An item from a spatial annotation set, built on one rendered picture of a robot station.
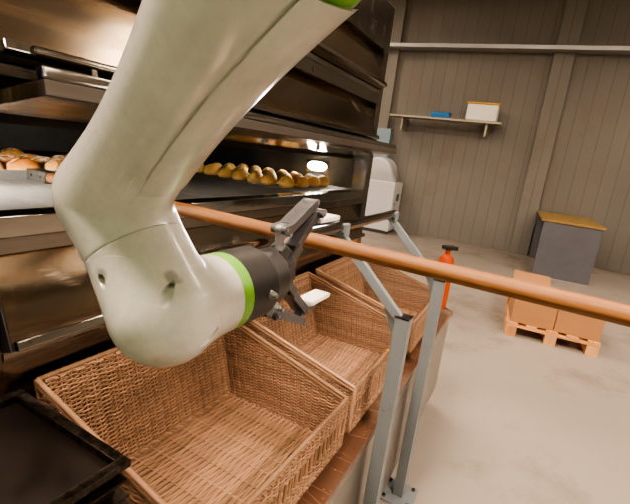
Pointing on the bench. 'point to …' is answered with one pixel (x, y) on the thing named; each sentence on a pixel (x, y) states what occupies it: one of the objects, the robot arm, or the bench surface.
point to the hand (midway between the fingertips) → (324, 256)
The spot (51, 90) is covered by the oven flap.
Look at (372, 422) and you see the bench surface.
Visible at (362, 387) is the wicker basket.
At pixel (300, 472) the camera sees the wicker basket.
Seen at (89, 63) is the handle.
